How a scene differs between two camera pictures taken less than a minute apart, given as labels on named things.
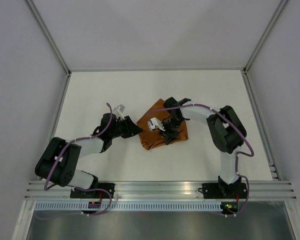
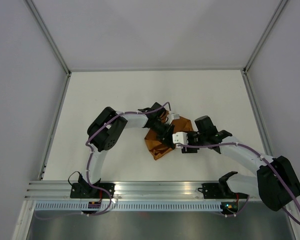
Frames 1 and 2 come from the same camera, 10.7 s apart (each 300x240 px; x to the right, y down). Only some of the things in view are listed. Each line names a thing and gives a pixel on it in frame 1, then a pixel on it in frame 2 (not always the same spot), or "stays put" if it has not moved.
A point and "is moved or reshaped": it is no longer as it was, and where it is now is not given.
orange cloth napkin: x=154 y=138 is moved or reshaped
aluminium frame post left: x=49 y=36 stays put
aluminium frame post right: x=271 y=24 stays put
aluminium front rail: x=163 y=190 stays put
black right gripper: x=169 y=136 -> x=189 y=150
